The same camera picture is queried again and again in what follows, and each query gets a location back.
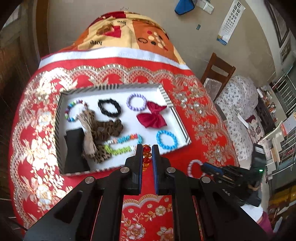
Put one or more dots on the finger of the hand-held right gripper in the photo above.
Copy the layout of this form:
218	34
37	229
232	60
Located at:
211	167
215	178

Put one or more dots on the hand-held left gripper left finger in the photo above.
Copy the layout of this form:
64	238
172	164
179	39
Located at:
138	171

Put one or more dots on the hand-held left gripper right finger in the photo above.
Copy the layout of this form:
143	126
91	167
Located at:
155	173

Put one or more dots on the striped cardboard box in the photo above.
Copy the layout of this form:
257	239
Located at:
148	134

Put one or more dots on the leopard print scrunchie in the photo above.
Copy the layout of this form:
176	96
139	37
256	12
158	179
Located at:
113	129

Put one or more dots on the dark red satin bow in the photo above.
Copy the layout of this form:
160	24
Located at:
150	119

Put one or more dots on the person's right hand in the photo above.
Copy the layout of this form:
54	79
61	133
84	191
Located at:
252	186

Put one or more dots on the white side table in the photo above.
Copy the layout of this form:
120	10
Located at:
277	143

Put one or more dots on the printed cushion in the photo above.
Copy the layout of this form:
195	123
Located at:
254	128

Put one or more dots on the beige raffia tassel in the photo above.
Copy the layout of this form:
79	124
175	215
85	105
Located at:
87	139

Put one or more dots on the black fabric bow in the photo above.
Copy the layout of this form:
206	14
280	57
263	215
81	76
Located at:
74	153

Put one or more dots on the dark cabinet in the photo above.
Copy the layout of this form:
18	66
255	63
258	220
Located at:
266	113

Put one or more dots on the black scrunchie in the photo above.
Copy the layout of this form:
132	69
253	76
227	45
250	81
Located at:
101	109

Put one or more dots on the floral sofa cover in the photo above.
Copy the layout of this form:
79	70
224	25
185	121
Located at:
240	99

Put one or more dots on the grey chair cushion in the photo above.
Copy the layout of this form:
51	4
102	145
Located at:
214	88

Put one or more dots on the wooden chair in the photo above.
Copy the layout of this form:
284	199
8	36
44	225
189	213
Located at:
219	67

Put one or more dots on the metal rack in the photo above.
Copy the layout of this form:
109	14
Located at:
283	88

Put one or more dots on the red embroidered bed cover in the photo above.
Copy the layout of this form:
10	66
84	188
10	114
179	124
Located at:
34	129

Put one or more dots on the small framed picture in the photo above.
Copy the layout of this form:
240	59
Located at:
286	49

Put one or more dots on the printed orange blanket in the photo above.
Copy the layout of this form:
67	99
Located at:
138	27

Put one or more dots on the large framed picture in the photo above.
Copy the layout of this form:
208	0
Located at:
278	20

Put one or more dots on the blue bag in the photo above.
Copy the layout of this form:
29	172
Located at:
183	7

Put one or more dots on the wooden louvred door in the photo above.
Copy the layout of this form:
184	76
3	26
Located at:
13	58

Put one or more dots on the eye chart wall poster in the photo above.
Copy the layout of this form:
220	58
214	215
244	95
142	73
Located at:
231	20

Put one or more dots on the wooden door frame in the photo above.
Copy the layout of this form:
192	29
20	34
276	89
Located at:
42	27

